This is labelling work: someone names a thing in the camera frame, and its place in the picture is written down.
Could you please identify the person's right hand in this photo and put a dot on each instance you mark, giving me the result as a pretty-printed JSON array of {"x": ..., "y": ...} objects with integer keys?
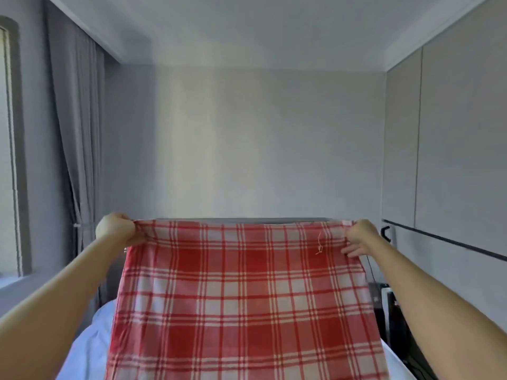
[{"x": 363, "y": 237}]

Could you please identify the person's left hand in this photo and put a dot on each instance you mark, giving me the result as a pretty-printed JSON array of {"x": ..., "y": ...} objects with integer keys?
[{"x": 119, "y": 229}]

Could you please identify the red white plaid cloth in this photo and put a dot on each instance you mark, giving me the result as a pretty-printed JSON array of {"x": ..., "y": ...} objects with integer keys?
[{"x": 245, "y": 304}]

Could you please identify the person's right forearm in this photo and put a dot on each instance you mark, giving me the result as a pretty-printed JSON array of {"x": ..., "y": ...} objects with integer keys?
[{"x": 443, "y": 312}]

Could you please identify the person's left forearm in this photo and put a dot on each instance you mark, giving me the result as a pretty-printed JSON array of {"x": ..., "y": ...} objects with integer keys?
[{"x": 51, "y": 308}]

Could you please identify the grey curtain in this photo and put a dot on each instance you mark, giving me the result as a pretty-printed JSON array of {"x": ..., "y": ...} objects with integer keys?
[{"x": 79, "y": 138}]

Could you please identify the dark nightstand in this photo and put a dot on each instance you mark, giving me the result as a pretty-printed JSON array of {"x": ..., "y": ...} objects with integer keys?
[{"x": 400, "y": 336}]

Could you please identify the grey padded headboard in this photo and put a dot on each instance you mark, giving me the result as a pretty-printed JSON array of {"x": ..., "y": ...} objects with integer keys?
[{"x": 238, "y": 220}]

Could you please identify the white wardrobe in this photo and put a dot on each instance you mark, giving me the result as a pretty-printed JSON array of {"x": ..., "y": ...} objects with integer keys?
[{"x": 451, "y": 154}]

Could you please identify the white bed sheet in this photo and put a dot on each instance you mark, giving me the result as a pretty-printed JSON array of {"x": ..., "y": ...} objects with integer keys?
[{"x": 87, "y": 348}]

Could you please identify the white framed window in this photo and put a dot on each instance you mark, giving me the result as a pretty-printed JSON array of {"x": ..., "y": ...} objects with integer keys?
[{"x": 12, "y": 154}]

